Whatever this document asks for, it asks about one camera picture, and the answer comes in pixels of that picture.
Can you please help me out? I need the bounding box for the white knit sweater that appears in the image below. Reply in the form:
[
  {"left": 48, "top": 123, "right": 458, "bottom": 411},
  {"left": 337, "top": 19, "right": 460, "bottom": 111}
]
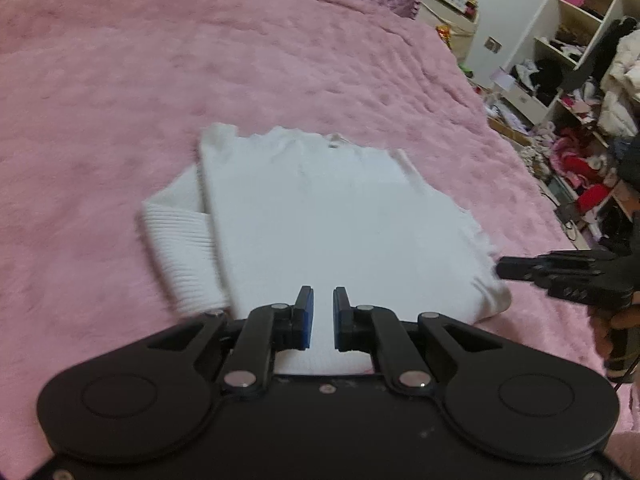
[{"left": 136, "top": 122, "right": 512, "bottom": 377}]

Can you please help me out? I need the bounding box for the white open shelf unit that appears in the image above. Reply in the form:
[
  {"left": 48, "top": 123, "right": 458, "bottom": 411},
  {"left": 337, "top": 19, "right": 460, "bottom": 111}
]
[{"left": 500, "top": 0, "right": 640, "bottom": 128}]

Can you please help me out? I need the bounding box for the person's right hand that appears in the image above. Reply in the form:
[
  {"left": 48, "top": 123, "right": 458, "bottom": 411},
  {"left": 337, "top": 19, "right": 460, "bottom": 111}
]
[{"left": 589, "top": 306, "right": 640, "bottom": 362}]

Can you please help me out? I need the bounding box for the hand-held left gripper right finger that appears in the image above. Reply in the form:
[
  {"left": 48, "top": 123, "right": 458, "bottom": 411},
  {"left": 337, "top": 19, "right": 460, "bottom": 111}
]
[{"left": 333, "top": 286, "right": 503, "bottom": 395}]

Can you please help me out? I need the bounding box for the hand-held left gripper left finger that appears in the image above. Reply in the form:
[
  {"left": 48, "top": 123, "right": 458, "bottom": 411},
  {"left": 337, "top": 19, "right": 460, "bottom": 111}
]
[{"left": 145, "top": 286, "right": 315, "bottom": 395}]

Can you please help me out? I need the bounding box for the white paper bag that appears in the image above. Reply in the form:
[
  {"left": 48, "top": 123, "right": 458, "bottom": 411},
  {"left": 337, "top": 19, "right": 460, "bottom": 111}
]
[{"left": 490, "top": 67, "right": 517, "bottom": 93}]

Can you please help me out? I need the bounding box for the cream bedside cabinet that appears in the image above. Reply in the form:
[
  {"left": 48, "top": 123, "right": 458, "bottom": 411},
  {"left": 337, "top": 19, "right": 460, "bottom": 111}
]
[{"left": 420, "top": 0, "right": 482, "bottom": 66}]

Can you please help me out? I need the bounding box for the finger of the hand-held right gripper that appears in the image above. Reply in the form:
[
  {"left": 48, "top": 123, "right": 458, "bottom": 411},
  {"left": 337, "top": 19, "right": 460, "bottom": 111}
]
[
  {"left": 497, "top": 250, "right": 621, "bottom": 286},
  {"left": 547, "top": 280, "right": 631, "bottom": 306}
]

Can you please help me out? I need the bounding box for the pile of red clothes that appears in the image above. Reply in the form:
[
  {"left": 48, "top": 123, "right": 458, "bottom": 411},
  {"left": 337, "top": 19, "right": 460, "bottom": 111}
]
[{"left": 549, "top": 127, "right": 623, "bottom": 213}]

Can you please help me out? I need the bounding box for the white puffy jacket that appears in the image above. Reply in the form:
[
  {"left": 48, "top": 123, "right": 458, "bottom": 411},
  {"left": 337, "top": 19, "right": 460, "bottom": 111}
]
[{"left": 599, "top": 30, "right": 640, "bottom": 137}]

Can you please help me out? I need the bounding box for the pink fluffy blanket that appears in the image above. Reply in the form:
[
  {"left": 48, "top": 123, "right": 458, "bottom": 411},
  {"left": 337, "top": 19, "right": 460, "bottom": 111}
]
[{"left": 0, "top": 0, "right": 640, "bottom": 480}]

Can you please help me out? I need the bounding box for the black hanging garment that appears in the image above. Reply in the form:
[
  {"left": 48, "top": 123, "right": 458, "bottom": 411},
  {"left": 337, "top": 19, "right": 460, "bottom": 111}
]
[{"left": 564, "top": 17, "right": 640, "bottom": 92}]

